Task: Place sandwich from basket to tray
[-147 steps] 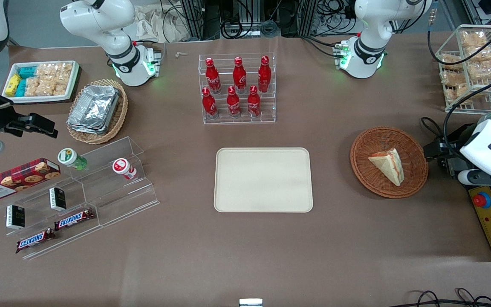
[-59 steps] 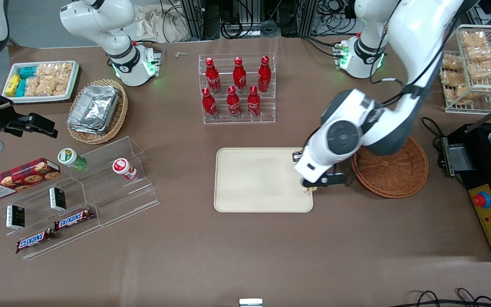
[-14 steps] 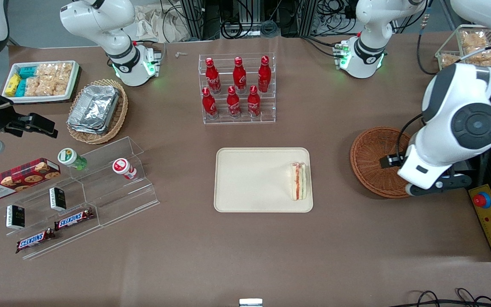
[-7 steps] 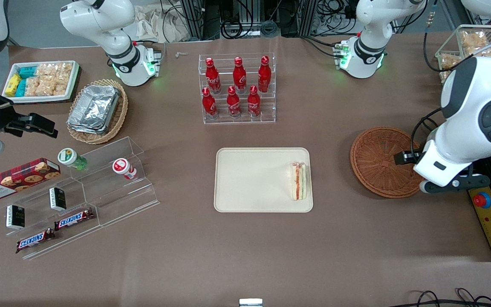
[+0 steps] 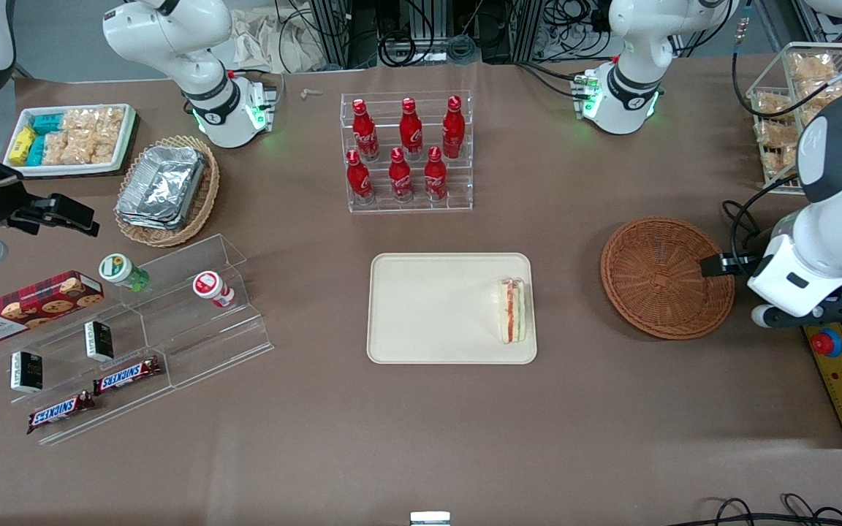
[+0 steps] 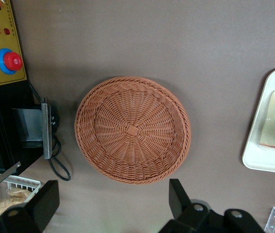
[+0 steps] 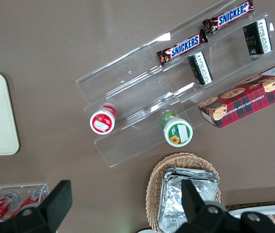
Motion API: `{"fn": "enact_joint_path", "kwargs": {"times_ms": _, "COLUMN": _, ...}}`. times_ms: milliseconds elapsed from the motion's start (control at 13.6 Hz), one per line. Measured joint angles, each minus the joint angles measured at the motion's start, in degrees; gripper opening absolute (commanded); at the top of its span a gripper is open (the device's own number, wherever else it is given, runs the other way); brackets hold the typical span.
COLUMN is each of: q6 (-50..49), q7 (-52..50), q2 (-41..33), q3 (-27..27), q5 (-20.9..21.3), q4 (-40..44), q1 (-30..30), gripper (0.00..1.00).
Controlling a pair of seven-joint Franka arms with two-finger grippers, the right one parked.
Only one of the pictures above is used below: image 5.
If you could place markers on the clear acrylic bottle rack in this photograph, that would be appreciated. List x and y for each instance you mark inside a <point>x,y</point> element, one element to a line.
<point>457,201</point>

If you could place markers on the small beige scrap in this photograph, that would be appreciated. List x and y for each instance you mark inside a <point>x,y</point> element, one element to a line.
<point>311,93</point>

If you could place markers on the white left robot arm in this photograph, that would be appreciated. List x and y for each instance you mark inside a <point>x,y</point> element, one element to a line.
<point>633,44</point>

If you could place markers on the clear rice cracker bag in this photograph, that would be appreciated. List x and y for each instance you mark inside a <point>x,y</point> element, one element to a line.
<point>81,146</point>
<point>108,131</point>
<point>55,148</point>

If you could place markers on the round brown wicker basket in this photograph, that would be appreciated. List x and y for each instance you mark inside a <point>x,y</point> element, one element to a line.
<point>658,281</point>

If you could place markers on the stacked aluminium foil trays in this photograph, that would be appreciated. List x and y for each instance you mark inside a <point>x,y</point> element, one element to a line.
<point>161,186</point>

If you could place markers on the beige rectangular tray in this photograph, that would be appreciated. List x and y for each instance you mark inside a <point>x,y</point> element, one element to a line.
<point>435,307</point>

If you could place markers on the red tartan cookie box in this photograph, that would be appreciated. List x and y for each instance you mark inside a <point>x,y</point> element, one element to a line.
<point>26,307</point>

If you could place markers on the red yogurt cup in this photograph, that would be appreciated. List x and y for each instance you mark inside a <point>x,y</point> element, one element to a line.
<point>210,287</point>

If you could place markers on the bagged fried snack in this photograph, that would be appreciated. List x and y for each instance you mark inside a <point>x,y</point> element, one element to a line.
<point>830,89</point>
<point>780,161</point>
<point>778,135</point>
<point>812,67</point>
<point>773,106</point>

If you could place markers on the red emergency stop button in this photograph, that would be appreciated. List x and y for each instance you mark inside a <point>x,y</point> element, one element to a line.
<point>827,342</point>

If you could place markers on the teal snack packet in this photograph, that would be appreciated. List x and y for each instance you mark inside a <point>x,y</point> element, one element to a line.
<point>36,151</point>
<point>47,124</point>

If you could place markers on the triangle sandwich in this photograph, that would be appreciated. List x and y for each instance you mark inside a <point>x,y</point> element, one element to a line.
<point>514,310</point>

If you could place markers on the aluminium frame rack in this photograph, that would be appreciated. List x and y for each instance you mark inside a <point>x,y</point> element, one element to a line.
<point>333,29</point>

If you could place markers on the crumpled white cloth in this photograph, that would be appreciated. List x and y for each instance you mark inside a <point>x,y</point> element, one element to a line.
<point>267,44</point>

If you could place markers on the yellow snack packet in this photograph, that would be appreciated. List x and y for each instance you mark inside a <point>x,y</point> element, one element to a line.
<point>22,146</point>

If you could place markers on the white rectangular snack tray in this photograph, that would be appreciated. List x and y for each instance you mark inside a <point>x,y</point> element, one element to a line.
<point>70,170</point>

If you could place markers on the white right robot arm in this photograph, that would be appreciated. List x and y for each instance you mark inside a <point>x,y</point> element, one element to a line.
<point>172,36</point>

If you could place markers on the red cola bottle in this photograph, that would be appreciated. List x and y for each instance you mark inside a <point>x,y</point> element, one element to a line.
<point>435,175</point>
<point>400,177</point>
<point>364,131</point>
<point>411,130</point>
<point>453,128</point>
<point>359,179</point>

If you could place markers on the green yogurt cup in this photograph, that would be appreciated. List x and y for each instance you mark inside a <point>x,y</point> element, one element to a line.
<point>120,269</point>

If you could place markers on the clear acrylic stepped display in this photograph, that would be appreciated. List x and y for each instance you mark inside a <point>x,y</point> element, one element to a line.
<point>202,343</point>

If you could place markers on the oval tan wicker basket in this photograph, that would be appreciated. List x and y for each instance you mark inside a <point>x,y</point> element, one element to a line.
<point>205,197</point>

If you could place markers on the Snickers chocolate bar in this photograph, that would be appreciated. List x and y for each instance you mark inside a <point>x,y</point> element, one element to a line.
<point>59,412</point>
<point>127,375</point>

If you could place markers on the small black box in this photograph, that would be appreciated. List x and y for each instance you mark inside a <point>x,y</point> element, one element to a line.
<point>26,372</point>
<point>99,341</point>

